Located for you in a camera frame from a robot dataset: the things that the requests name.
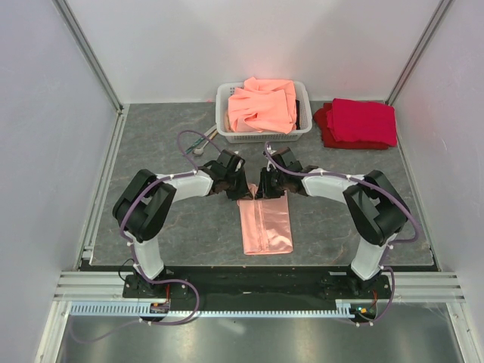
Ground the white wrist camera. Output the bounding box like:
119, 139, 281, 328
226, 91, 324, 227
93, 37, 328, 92
232, 151, 245, 172
263, 149, 278, 172

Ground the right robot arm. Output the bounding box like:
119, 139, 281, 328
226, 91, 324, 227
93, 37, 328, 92
256, 144, 413, 298

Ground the right aluminium frame post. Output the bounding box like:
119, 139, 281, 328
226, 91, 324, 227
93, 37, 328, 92
385, 0, 455, 106

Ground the aluminium frame post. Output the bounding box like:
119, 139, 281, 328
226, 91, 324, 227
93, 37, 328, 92
385, 0, 455, 106
52, 0, 124, 113

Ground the light pink satin napkin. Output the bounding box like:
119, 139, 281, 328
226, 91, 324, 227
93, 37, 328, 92
237, 184, 293, 256

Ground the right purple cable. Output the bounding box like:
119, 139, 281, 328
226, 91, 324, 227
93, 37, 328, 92
263, 141, 420, 328

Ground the left aluminium frame post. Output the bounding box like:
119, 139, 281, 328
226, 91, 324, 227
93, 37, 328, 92
52, 0, 124, 113

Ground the dark item in basket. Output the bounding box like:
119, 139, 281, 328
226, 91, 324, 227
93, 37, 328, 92
295, 99, 301, 130

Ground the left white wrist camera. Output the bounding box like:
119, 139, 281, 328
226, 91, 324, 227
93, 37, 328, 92
232, 151, 245, 172

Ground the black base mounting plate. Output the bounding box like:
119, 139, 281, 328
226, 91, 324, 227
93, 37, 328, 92
123, 265, 391, 301

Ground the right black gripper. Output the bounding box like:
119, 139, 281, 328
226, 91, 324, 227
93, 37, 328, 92
254, 167, 287, 200

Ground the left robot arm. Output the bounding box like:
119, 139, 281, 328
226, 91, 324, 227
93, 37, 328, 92
112, 150, 252, 297

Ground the white slotted cable duct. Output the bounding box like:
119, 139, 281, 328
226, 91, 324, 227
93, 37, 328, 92
70, 301, 365, 318

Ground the green handled knife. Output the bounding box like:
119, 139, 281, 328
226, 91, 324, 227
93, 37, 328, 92
185, 125, 217, 154

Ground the salmon pink cloth pile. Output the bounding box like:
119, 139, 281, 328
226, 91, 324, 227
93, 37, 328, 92
227, 77, 297, 135

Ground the white plastic basket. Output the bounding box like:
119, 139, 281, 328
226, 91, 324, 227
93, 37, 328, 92
215, 81, 312, 144

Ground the wooden utensil in basket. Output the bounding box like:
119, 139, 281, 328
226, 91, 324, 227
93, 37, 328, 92
224, 112, 231, 132

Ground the red folded cloth stack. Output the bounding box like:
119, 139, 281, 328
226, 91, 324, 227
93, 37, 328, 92
313, 98, 398, 150

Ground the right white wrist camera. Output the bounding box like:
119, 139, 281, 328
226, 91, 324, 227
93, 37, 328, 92
263, 149, 278, 172

